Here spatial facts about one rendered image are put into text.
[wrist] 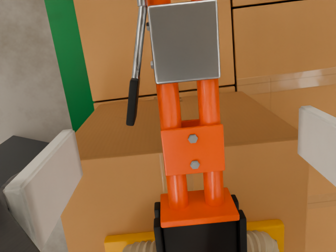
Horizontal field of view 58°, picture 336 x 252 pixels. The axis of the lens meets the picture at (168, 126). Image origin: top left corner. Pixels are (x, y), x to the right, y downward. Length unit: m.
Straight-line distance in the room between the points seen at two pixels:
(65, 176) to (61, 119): 1.33
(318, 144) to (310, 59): 0.76
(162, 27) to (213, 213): 0.19
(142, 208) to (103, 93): 0.43
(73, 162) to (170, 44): 0.15
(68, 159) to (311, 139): 0.13
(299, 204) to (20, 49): 1.27
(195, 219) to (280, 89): 0.63
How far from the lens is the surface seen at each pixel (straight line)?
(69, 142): 0.17
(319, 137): 0.17
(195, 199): 0.36
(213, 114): 0.30
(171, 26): 0.28
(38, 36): 1.46
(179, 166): 0.31
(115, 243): 0.52
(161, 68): 0.28
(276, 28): 0.88
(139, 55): 0.30
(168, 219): 0.33
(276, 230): 0.54
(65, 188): 0.16
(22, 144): 1.51
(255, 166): 0.49
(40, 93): 1.49
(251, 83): 0.87
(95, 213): 0.52
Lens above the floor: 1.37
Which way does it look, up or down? 73 degrees down
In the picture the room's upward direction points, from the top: 175 degrees clockwise
